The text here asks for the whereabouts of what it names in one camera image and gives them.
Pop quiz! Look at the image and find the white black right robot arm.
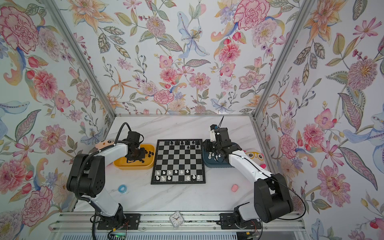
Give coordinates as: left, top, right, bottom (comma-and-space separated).
203, 125, 294, 225

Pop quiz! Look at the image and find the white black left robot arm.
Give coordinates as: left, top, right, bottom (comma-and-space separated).
66, 131, 145, 218

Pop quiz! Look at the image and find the yellow plastic tray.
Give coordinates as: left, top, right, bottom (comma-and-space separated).
113, 144, 156, 170

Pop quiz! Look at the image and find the teal plastic tray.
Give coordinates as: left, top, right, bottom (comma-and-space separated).
202, 139, 232, 168

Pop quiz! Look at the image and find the doll plush toy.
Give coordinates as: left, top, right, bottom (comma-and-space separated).
95, 140, 115, 150

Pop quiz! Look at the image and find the pink white plush toy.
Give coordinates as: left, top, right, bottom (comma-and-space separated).
245, 150, 267, 169

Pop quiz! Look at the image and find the black white chessboard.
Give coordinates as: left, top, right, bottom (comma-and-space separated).
151, 139, 206, 185

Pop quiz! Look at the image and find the pink small eraser toy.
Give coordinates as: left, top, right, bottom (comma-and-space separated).
231, 184, 239, 193

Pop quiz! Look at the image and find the small white desk clock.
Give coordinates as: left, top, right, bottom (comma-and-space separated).
169, 211, 185, 229

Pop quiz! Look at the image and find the blue small ring toy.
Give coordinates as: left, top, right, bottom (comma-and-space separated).
118, 185, 127, 194

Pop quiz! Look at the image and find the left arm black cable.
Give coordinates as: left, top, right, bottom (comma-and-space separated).
73, 122, 145, 240

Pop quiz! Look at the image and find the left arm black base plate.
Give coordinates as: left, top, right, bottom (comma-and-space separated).
97, 213, 141, 231

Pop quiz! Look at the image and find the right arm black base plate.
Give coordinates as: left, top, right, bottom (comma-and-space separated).
218, 213, 262, 231

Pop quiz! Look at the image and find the aluminium front rail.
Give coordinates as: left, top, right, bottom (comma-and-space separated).
48, 211, 305, 234

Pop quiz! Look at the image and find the aluminium frame corner post right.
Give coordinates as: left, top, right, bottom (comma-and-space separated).
253, 1, 314, 120

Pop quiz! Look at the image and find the aluminium frame corner post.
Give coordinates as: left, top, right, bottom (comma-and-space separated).
253, 1, 314, 120
42, 0, 117, 119

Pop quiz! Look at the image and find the aluminium frame corner post left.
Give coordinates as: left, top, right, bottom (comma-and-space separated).
42, 0, 117, 119

